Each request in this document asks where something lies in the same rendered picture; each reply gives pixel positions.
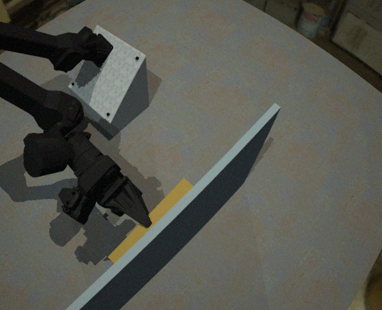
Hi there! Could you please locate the dark grey flat panel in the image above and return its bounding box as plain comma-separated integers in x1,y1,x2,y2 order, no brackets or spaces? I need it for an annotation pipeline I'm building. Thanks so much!
65,103,281,310

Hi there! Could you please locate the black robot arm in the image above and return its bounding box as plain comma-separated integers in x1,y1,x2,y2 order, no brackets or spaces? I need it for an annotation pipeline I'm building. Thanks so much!
0,22,114,225

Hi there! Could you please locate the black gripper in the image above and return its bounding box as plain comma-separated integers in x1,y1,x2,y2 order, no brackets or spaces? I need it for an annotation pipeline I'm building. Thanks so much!
74,149,152,228

